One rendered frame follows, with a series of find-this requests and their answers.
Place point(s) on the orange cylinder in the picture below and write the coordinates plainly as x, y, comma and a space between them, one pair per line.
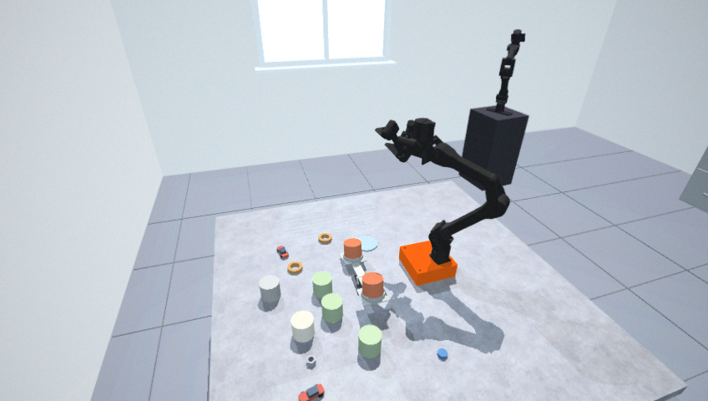
352, 248
372, 285

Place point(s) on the orange ring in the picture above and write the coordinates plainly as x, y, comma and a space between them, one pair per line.
294, 271
324, 235

